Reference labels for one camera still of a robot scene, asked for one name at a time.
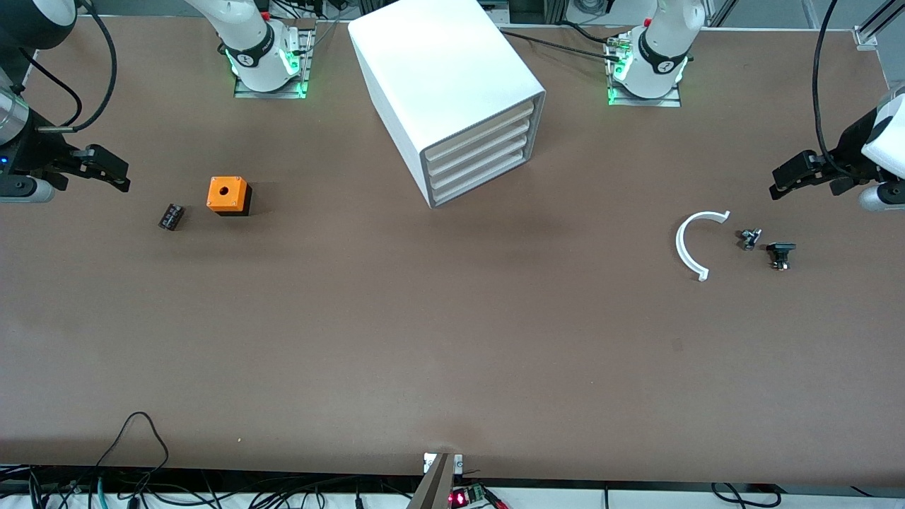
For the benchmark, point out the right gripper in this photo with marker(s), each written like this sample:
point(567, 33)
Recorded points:
point(37, 154)

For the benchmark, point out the white curved bracket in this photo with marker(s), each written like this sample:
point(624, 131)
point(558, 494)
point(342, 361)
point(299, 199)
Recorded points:
point(681, 247)

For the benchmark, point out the circuit board with red light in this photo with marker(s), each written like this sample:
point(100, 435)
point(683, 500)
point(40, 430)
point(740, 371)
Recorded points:
point(470, 497)

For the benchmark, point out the small dark rectangular block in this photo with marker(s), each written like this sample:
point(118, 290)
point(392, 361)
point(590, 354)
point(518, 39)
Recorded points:
point(170, 216)

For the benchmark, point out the small black bracket part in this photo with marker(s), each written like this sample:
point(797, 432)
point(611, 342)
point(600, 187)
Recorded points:
point(780, 251)

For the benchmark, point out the orange box with hole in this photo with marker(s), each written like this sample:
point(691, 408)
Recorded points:
point(228, 192)

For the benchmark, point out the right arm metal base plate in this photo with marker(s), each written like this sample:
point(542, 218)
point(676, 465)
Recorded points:
point(305, 67)

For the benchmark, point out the small grey black switch part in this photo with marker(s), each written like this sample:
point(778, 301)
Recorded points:
point(749, 238)

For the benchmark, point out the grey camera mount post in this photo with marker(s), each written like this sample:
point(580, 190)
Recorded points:
point(433, 488)

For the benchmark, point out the aluminium frame profile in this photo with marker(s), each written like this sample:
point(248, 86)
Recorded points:
point(873, 27)

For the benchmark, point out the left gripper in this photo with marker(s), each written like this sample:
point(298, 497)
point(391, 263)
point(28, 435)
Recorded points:
point(850, 155)

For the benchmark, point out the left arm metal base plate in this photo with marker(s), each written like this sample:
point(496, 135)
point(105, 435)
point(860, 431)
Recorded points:
point(675, 100)

